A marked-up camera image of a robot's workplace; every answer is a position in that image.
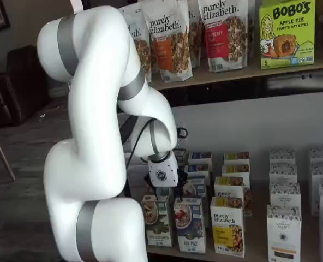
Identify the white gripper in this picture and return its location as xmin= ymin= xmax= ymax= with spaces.
xmin=143 ymin=151 xmax=189 ymax=202

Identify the blue and white oatmeal box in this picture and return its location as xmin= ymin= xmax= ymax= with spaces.
xmin=188 ymin=151 xmax=214 ymax=166
xmin=181 ymin=176 xmax=207 ymax=199
xmin=183 ymin=163 xmax=212 ymax=180
xmin=173 ymin=196 xmax=207 ymax=253

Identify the yellow purely elizabeth box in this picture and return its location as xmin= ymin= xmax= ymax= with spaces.
xmin=223 ymin=152 xmax=250 ymax=166
xmin=222 ymin=164 xmax=251 ymax=181
xmin=210 ymin=196 xmax=246 ymax=258
xmin=213 ymin=176 xmax=253 ymax=217

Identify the brown shelf board with boxes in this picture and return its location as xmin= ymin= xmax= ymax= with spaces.
xmin=139 ymin=152 xmax=323 ymax=262

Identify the brown shelf board with bags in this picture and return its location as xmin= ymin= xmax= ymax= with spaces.
xmin=150 ymin=61 xmax=323 ymax=91

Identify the green Bobo's apple pie box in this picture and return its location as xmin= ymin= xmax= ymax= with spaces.
xmin=259 ymin=0 xmax=316 ymax=70

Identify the orange label granola bag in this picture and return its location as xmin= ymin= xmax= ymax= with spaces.
xmin=142 ymin=5 xmax=194 ymax=84

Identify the blue label granola bag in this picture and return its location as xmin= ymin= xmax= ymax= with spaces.
xmin=117 ymin=4 xmax=153 ymax=84

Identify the red label granola bag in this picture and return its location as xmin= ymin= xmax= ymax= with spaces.
xmin=197 ymin=0 xmax=249 ymax=73

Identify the white granola bag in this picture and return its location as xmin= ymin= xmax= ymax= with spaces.
xmin=187 ymin=0 xmax=206 ymax=69

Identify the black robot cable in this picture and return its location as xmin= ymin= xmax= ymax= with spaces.
xmin=125 ymin=117 xmax=158 ymax=175

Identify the white wall outlet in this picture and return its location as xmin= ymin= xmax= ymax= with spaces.
xmin=176 ymin=122 xmax=188 ymax=147

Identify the black metal shelf frame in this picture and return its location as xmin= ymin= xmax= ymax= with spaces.
xmin=117 ymin=72 xmax=323 ymax=262

